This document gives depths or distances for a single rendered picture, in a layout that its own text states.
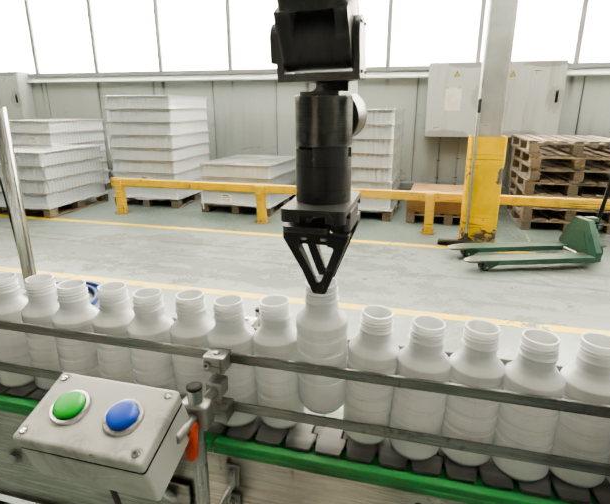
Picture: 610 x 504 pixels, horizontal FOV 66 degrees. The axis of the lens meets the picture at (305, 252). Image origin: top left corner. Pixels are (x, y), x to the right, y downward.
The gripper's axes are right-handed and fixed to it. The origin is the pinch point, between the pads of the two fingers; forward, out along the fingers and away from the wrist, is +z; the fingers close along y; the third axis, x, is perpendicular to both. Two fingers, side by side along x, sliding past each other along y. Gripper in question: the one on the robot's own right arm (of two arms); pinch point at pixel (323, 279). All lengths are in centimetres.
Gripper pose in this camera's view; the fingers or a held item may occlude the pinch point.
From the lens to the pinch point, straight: 52.2
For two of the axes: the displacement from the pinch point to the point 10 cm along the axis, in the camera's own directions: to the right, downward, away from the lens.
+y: 2.6, -3.1, 9.1
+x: -9.7, -0.7, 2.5
